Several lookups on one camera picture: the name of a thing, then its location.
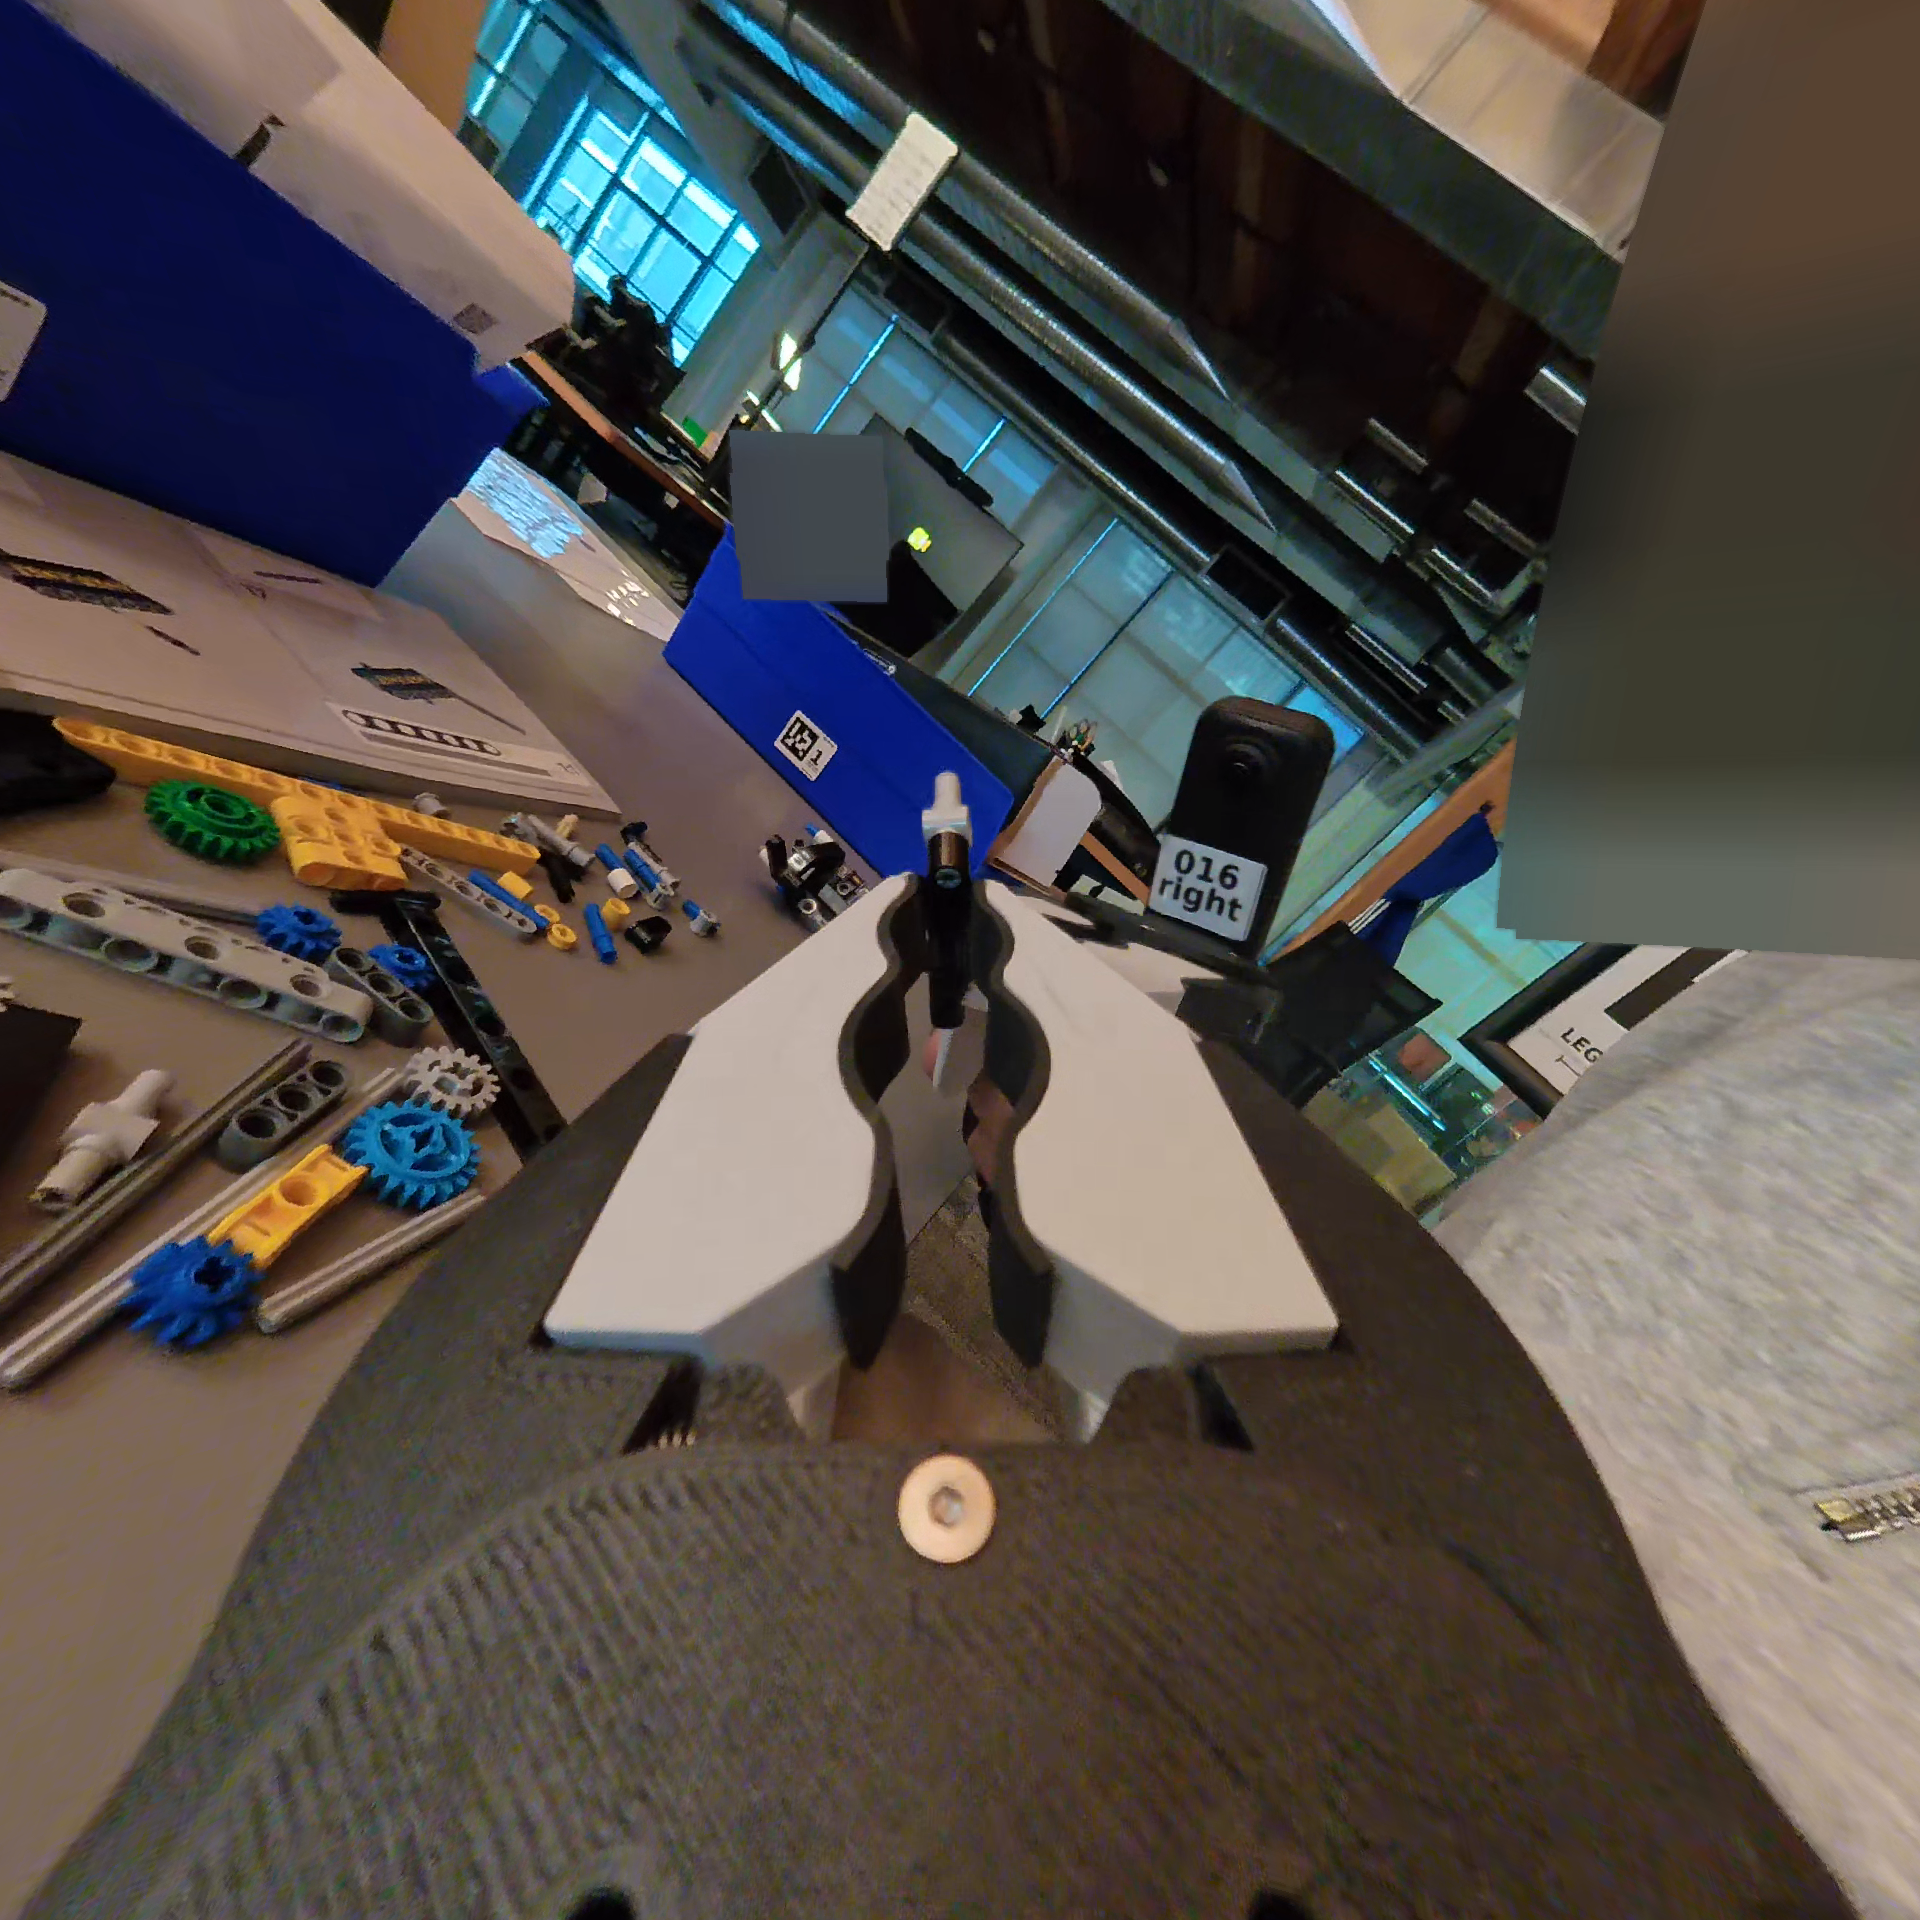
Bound long light grey lego beam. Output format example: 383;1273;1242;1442
0;867;375;1044

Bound small blue bin with tag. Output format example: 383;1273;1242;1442
662;526;1023;880

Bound white cardboard sheets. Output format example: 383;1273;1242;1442
31;0;578;368

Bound black textured block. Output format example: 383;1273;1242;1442
0;1008;84;1164

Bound white box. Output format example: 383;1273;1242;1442
981;755;1112;893

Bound small black lego assembly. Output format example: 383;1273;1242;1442
763;824;871;921

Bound large blue lego gear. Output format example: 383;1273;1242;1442
337;1099;484;1212

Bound wooden beam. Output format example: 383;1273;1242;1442
1304;734;1518;938

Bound blue bevel lego gear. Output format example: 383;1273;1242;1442
116;1238;263;1351

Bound background workbench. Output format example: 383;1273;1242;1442
518;276;735;527

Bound long black lego beam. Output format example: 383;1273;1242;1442
328;888;568;1158

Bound light grey lego gear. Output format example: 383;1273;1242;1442
402;1044;503;1119

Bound light grey lego axle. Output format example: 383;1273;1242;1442
0;1068;407;1395
251;1188;492;1338

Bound long yellow lego beam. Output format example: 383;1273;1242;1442
51;718;542;875

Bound glossy paper sheet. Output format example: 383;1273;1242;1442
449;448;691;647

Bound white lego connector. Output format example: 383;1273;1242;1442
31;1068;179;1215

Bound black framed sign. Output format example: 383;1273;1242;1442
1457;942;1747;1119

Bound short dark grey lego beam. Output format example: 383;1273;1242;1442
320;944;439;1050

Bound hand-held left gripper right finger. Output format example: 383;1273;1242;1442
958;878;1340;1442

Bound blue cloth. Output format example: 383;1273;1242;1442
1349;818;1503;969

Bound large blue bin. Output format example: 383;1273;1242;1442
0;0;547;587

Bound white hanging sign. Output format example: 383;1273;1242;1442
845;112;960;251

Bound dark grey lego axle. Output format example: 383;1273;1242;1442
0;1043;312;1310

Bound lego instruction booklet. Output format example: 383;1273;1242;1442
0;450;624;821

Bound small yellow lego liftarm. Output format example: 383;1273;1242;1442
207;1144;368;1269

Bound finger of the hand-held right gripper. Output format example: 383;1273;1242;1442
1072;933;1201;1001

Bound cluster of small lego pins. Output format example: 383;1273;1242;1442
503;810;725;966

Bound yellow lego plate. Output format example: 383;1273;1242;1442
273;779;412;889

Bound dark grey three-hole lego beam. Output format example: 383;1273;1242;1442
217;1057;353;1176

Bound person's grey sweater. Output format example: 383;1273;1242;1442
1430;948;1920;1920

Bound thin grey lego beam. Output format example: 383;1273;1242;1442
402;846;542;938

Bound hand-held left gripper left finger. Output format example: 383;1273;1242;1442
544;874;924;1429

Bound green lego gear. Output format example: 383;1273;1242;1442
141;777;284;867

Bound black lego axle assembly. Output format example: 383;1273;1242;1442
917;774;972;1089

